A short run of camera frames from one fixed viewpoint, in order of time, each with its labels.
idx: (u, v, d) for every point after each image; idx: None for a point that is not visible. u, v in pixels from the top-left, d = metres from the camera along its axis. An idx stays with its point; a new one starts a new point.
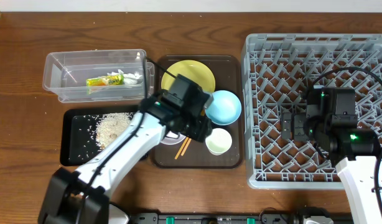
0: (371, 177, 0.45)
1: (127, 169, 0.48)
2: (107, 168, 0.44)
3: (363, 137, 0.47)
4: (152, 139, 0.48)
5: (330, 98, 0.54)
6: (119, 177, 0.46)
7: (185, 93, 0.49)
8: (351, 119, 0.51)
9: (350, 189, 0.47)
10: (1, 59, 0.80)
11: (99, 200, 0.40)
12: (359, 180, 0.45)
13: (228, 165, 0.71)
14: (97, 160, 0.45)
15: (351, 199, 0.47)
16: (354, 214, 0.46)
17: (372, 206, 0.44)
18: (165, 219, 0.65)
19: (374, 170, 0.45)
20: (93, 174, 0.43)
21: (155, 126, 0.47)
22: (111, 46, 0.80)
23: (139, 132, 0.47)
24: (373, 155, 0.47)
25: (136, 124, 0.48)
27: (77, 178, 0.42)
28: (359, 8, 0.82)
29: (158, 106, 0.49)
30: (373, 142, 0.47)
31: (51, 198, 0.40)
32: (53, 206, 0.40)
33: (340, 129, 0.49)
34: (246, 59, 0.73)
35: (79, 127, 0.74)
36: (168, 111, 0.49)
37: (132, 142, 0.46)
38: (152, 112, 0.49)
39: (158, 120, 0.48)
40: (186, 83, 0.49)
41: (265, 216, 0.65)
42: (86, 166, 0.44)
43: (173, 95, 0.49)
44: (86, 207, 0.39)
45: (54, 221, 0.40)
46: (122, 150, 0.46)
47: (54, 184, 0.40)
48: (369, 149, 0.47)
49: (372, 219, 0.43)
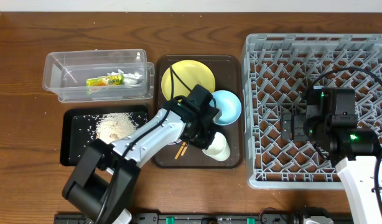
0: (371, 177, 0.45)
1: (150, 155, 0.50)
2: (137, 146, 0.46)
3: (363, 137, 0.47)
4: (175, 132, 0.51)
5: (329, 98, 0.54)
6: (144, 160, 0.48)
7: (202, 100, 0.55)
8: (351, 119, 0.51)
9: (350, 188, 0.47)
10: (1, 59, 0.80)
11: (130, 170, 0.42)
12: (359, 180, 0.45)
13: (228, 165, 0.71)
14: (128, 139, 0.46)
15: (351, 199, 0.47)
16: (354, 214, 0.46)
17: (372, 206, 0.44)
18: (165, 219, 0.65)
19: (374, 170, 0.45)
20: (125, 149, 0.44)
21: (178, 122, 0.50)
22: (111, 45, 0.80)
23: (164, 122, 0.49)
24: (374, 155, 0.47)
25: (162, 116, 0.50)
27: (111, 150, 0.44)
28: (359, 7, 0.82)
29: (179, 107, 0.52)
30: (373, 142, 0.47)
31: (83, 167, 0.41)
32: (83, 175, 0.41)
33: (340, 130, 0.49)
34: (246, 59, 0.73)
35: (80, 127, 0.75)
36: (188, 113, 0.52)
37: (159, 130, 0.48)
38: (173, 112, 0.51)
39: (180, 117, 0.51)
40: (206, 91, 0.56)
41: (265, 216, 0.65)
42: (119, 141, 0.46)
43: (191, 101, 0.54)
44: (117, 177, 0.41)
45: (80, 193, 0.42)
46: (152, 134, 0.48)
47: (88, 152, 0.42)
48: (369, 149, 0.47)
49: (373, 219, 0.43)
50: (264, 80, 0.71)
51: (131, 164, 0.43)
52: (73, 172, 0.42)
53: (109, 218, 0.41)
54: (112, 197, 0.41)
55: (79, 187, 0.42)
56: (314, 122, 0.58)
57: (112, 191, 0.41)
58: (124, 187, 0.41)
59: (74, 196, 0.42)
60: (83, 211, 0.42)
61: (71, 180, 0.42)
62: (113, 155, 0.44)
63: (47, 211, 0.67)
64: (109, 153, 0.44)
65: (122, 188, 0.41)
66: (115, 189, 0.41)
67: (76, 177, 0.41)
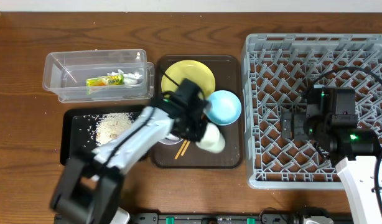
0: (371, 177, 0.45)
1: (139, 157, 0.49)
2: (121, 151, 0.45)
3: (362, 137, 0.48)
4: (163, 130, 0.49)
5: (329, 98, 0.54)
6: (132, 163, 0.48)
7: (190, 94, 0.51)
8: (352, 119, 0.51)
9: (350, 189, 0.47)
10: (2, 59, 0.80)
11: (114, 177, 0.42)
12: (359, 180, 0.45)
13: (228, 165, 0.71)
14: (112, 143, 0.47)
15: (350, 199, 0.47)
16: (354, 214, 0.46)
17: (372, 206, 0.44)
18: (165, 219, 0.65)
19: (374, 170, 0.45)
20: (109, 155, 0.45)
21: (164, 119, 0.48)
22: (111, 46, 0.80)
23: (150, 121, 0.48)
24: (374, 154, 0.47)
25: (148, 115, 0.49)
27: (93, 158, 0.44)
28: (359, 8, 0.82)
29: (166, 104, 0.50)
30: (373, 142, 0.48)
31: (67, 177, 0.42)
32: (68, 186, 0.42)
33: (340, 130, 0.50)
34: (246, 59, 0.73)
35: (79, 127, 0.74)
36: (175, 111, 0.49)
37: (144, 131, 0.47)
38: (158, 112, 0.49)
39: (167, 114, 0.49)
40: (193, 85, 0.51)
41: (265, 216, 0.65)
42: (102, 147, 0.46)
43: (178, 97, 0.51)
44: (101, 185, 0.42)
45: (65, 205, 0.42)
46: (136, 136, 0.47)
47: (72, 163, 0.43)
48: (369, 149, 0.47)
49: (372, 219, 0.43)
50: (264, 80, 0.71)
51: (114, 171, 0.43)
52: (58, 184, 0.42)
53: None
54: (98, 205, 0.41)
55: (65, 199, 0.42)
56: (314, 122, 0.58)
57: (98, 200, 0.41)
58: (109, 194, 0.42)
59: (60, 208, 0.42)
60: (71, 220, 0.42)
61: (56, 193, 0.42)
62: (96, 162, 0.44)
63: (47, 211, 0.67)
64: (92, 161, 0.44)
65: (107, 195, 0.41)
66: (99, 198, 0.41)
67: (61, 188, 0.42)
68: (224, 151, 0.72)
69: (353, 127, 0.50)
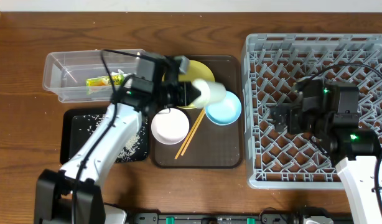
0: (371, 177, 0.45)
1: (112, 158, 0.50)
2: (91, 160, 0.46)
3: (362, 137, 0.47)
4: (131, 126, 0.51)
5: (332, 95, 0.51)
6: (107, 166, 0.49)
7: (152, 74, 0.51)
8: (354, 119, 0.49)
9: (350, 188, 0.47)
10: (2, 58, 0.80)
11: (88, 191, 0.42)
12: (360, 180, 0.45)
13: (228, 165, 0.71)
14: (80, 156, 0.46)
15: (351, 198, 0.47)
16: (354, 213, 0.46)
17: (373, 206, 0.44)
18: (165, 219, 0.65)
19: (374, 170, 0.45)
20: (78, 169, 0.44)
21: (131, 114, 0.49)
22: (111, 46, 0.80)
23: (116, 121, 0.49)
24: (374, 154, 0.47)
25: (112, 114, 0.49)
27: (63, 176, 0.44)
28: (359, 8, 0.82)
29: (130, 95, 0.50)
30: (374, 142, 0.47)
31: (42, 201, 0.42)
32: (46, 211, 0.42)
33: (340, 129, 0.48)
34: (246, 59, 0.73)
35: (80, 127, 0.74)
36: (142, 96, 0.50)
37: (111, 132, 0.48)
38: (127, 100, 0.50)
39: (134, 107, 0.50)
40: (151, 61, 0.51)
41: (265, 216, 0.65)
42: (70, 163, 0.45)
43: (142, 79, 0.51)
44: (78, 201, 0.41)
45: (50, 222, 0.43)
46: (103, 141, 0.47)
47: (41, 187, 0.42)
48: (369, 149, 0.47)
49: (372, 219, 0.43)
50: (264, 80, 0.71)
51: (88, 185, 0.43)
52: (35, 207, 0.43)
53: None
54: (81, 219, 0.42)
55: (48, 220, 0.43)
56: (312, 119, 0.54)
57: (79, 215, 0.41)
58: (88, 208, 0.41)
59: None
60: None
61: (37, 218, 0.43)
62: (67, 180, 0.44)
63: None
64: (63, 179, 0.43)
65: (87, 208, 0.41)
66: (81, 213, 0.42)
67: (39, 210, 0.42)
68: (224, 151, 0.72)
69: (353, 127, 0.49)
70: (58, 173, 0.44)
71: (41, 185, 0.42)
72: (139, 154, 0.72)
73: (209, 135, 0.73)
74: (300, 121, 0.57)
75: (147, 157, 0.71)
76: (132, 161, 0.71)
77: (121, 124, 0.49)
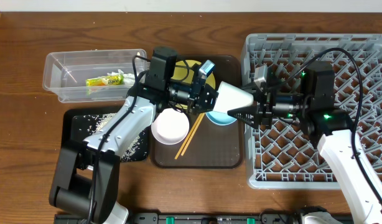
0: (349, 146, 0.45)
1: (129, 143, 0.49)
2: (112, 136, 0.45)
3: (336, 116, 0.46)
4: (146, 116, 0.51)
5: (308, 78, 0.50)
6: (124, 147, 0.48)
7: (164, 73, 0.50)
8: (330, 102, 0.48)
9: (332, 160, 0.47)
10: (1, 58, 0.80)
11: (109, 160, 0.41)
12: (339, 151, 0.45)
13: (228, 165, 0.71)
14: (101, 132, 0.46)
15: (335, 170, 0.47)
16: (341, 183, 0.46)
17: (356, 173, 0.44)
18: (165, 219, 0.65)
19: (351, 140, 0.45)
20: (100, 142, 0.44)
21: (146, 104, 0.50)
22: (111, 46, 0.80)
23: (134, 108, 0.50)
24: (348, 129, 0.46)
25: (130, 104, 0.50)
27: (86, 147, 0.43)
28: (358, 8, 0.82)
29: (147, 90, 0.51)
30: (346, 119, 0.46)
31: (62, 170, 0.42)
32: (65, 180, 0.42)
33: (314, 111, 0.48)
34: (246, 59, 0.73)
35: (79, 127, 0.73)
36: (155, 93, 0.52)
37: (129, 117, 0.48)
38: (140, 98, 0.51)
39: (149, 101, 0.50)
40: (163, 61, 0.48)
41: (265, 216, 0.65)
42: (92, 136, 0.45)
43: (153, 76, 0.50)
44: (99, 170, 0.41)
45: (65, 195, 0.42)
46: (122, 122, 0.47)
47: (64, 155, 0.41)
48: (343, 125, 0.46)
49: (359, 185, 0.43)
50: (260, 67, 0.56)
51: (109, 154, 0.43)
52: (55, 177, 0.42)
53: (102, 212, 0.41)
54: (98, 190, 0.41)
55: (65, 190, 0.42)
56: (292, 106, 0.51)
57: (98, 185, 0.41)
58: (107, 177, 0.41)
59: (60, 201, 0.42)
60: (73, 211, 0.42)
61: (55, 186, 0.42)
62: (89, 150, 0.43)
63: (47, 211, 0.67)
64: (85, 149, 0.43)
65: (106, 177, 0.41)
66: (99, 182, 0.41)
67: (58, 181, 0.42)
68: (224, 151, 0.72)
69: (330, 109, 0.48)
70: (80, 143, 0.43)
71: (64, 152, 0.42)
72: (139, 154, 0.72)
73: (209, 135, 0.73)
74: (276, 112, 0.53)
75: (147, 157, 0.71)
76: (132, 161, 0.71)
77: (138, 111, 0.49)
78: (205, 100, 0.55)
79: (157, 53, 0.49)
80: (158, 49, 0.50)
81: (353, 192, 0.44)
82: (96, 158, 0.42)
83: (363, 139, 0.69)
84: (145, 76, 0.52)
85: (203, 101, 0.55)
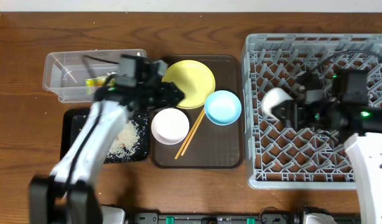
0: (380, 154, 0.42)
1: (105, 152, 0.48)
2: (82, 158, 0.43)
3: (374, 114, 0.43)
4: (117, 122, 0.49)
5: (341, 77, 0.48)
6: (99, 160, 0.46)
7: (134, 71, 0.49)
8: (363, 100, 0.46)
9: (357, 164, 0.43)
10: (1, 59, 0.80)
11: (82, 189, 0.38)
12: (369, 157, 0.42)
13: (228, 165, 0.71)
14: (69, 157, 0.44)
15: (356, 173, 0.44)
16: (359, 188, 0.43)
17: (381, 183, 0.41)
18: (165, 219, 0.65)
19: None
20: (69, 170, 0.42)
21: (114, 110, 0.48)
22: (111, 46, 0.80)
23: (101, 118, 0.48)
24: None
25: (97, 113, 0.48)
27: (55, 182, 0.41)
28: (359, 7, 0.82)
29: (114, 91, 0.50)
30: None
31: (35, 208, 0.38)
32: (41, 219, 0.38)
33: (349, 107, 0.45)
34: (246, 59, 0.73)
35: (79, 127, 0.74)
36: (124, 92, 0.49)
37: (97, 130, 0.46)
38: (109, 99, 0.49)
39: (118, 102, 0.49)
40: (132, 60, 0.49)
41: (265, 216, 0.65)
42: (59, 166, 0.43)
43: (124, 76, 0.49)
44: (73, 203, 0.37)
45: None
46: (91, 137, 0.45)
47: (32, 193, 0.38)
48: (380, 127, 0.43)
49: (379, 196, 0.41)
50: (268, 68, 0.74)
51: (82, 183, 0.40)
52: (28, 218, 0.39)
53: None
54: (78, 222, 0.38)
55: None
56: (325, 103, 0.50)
57: (78, 218, 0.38)
58: (83, 207, 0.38)
59: None
60: None
61: None
62: (60, 185, 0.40)
63: None
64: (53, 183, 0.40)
65: (81, 210, 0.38)
66: (78, 214, 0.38)
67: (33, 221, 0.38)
68: (224, 151, 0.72)
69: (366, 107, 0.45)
70: (48, 179, 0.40)
71: (31, 190, 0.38)
72: (139, 154, 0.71)
73: (209, 135, 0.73)
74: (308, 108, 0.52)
75: (147, 157, 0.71)
76: (132, 161, 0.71)
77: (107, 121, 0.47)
78: (175, 98, 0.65)
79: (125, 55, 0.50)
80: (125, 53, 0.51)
81: (371, 201, 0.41)
82: (68, 190, 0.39)
83: None
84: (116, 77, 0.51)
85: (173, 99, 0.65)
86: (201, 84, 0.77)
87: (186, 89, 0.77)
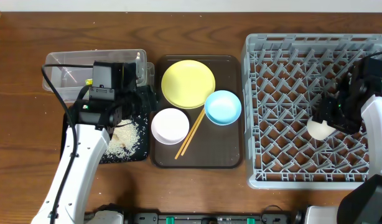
0: None
1: (89, 182, 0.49)
2: (63, 202, 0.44)
3: None
4: (96, 151, 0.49)
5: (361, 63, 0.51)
6: (84, 193, 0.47)
7: (111, 79, 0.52)
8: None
9: (371, 120, 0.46)
10: (1, 59, 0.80)
11: None
12: None
13: (228, 165, 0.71)
14: (50, 202, 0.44)
15: (370, 130, 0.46)
16: (371, 142, 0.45)
17: None
18: (165, 219, 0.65)
19: None
20: (50, 219, 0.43)
21: (93, 139, 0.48)
22: (111, 46, 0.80)
23: (78, 150, 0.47)
24: None
25: (73, 145, 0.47)
27: None
28: (358, 8, 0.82)
29: (88, 108, 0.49)
30: None
31: None
32: None
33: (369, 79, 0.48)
34: (246, 59, 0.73)
35: None
36: (100, 107, 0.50)
37: (76, 165, 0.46)
38: (83, 114, 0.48)
39: (94, 123, 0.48)
40: (107, 67, 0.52)
41: (265, 216, 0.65)
42: (39, 216, 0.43)
43: (100, 86, 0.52)
44: None
45: None
46: (70, 175, 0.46)
47: None
48: None
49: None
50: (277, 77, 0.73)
51: None
52: None
53: None
54: None
55: None
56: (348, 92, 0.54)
57: None
58: None
59: None
60: None
61: None
62: None
63: None
64: None
65: None
66: None
67: None
68: (224, 151, 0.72)
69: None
70: None
71: None
72: (139, 154, 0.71)
73: (209, 135, 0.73)
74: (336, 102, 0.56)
75: (147, 157, 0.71)
76: (132, 161, 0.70)
77: (85, 150, 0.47)
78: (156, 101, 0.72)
79: (99, 61, 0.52)
80: (98, 61, 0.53)
81: (379, 152, 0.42)
82: None
83: (363, 139, 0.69)
84: (89, 89, 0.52)
85: (153, 100, 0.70)
86: (202, 84, 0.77)
87: (186, 89, 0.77)
